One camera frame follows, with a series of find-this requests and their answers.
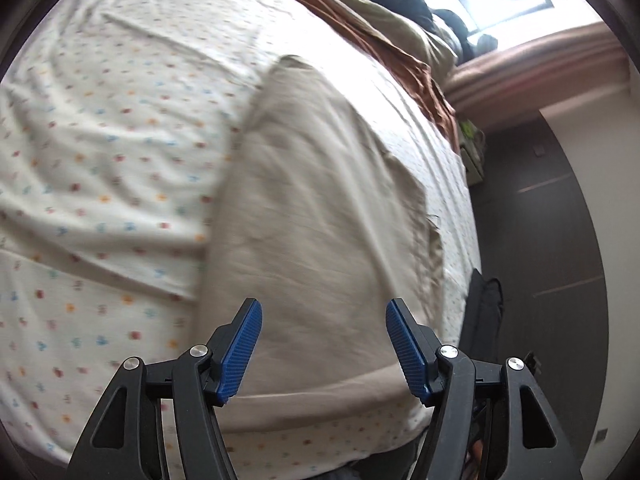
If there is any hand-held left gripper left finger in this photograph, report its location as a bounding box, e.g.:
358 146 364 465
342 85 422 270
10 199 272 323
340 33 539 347
70 297 264 480

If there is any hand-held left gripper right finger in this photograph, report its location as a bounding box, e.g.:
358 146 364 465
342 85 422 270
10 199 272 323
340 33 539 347
385 297 583 480

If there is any beige shirt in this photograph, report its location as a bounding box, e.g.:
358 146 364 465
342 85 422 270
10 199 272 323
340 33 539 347
197 54 446 433

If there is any black bag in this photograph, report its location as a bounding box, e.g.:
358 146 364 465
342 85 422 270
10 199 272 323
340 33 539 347
457 267 503 361

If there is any small cardboard box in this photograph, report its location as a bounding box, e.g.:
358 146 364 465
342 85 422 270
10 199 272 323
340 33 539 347
460 120 488 186

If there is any white floral blanket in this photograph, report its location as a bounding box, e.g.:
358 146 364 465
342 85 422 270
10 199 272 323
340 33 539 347
0 0 483 480

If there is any rust brown blanket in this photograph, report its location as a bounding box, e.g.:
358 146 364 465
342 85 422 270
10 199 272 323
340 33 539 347
235 0 461 146

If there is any pink curtain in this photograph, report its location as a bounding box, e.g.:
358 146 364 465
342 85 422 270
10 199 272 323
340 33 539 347
445 20 631 133

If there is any beige duvet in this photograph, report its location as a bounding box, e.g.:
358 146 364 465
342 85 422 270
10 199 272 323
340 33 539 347
295 0 458 66

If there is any window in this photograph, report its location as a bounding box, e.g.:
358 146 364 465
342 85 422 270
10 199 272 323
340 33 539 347
410 0 601 53

